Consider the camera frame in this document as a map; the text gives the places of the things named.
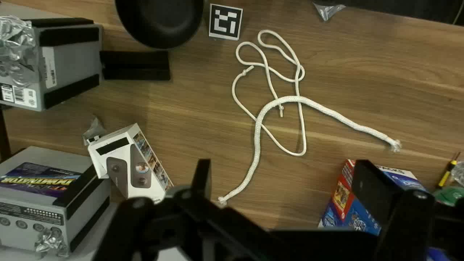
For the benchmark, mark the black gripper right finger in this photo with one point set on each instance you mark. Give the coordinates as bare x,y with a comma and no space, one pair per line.
419,228

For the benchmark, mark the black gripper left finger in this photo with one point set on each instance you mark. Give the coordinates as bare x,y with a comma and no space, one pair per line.
187,220

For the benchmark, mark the blue cardboard snack box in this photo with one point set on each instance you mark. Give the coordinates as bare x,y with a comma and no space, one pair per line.
364,196

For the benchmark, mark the white small product box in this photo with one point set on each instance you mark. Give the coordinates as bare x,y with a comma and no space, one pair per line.
129,161

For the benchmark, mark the grey battery box near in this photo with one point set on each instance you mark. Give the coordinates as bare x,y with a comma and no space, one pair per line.
49,200

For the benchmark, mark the grey battery box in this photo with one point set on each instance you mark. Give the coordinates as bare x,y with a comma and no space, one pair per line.
49,200
46,61

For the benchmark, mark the grey battery box far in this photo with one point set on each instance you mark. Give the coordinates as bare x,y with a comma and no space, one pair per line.
46,61

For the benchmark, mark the black frying pan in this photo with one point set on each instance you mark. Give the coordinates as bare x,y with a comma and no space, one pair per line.
159,23

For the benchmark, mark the black white fiducial marker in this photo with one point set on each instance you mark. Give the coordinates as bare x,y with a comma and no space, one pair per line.
225,22

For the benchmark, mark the yellow handled screwdriver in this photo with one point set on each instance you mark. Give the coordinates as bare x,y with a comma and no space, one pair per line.
446,171

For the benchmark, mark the black flat bracket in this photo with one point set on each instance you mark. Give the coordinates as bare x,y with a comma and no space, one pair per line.
135,65

